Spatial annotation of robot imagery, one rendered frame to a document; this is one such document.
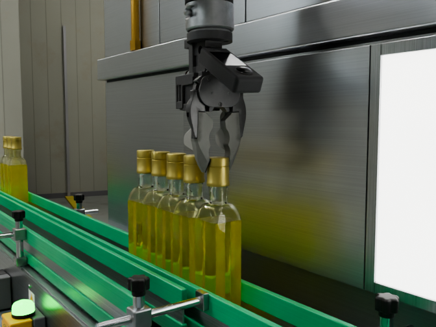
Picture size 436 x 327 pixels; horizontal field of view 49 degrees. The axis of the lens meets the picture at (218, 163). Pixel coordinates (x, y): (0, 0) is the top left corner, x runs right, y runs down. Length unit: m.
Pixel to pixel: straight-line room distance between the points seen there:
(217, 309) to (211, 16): 0.42
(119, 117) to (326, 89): 0.78
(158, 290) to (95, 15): 7.57
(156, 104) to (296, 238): 0.56
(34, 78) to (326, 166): 7.41
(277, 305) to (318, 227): 0.14
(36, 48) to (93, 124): 1.43
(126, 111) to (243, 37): 0.54
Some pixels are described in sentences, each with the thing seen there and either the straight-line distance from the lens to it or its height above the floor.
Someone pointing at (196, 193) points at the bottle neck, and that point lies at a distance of 0.78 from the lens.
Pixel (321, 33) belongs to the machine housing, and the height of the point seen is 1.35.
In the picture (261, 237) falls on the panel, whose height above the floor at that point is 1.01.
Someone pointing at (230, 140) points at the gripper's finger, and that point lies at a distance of 0.75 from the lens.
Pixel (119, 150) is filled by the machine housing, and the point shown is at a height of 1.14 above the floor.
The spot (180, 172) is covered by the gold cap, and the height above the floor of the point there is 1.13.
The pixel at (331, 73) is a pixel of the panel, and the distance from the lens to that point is 0.74.
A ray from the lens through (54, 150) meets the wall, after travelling 8.01.
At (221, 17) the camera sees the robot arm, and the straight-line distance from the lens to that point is 0.75.
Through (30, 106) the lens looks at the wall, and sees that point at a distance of 7.98.
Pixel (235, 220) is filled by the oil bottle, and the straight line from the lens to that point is 0.74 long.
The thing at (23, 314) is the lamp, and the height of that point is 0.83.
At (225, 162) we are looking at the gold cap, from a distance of 0.73.
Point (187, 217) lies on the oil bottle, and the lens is 0.77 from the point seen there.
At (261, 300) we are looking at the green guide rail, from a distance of 0.76.
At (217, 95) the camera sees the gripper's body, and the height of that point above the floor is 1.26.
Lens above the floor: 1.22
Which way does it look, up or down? 5 degrees down
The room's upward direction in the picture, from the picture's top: straight up
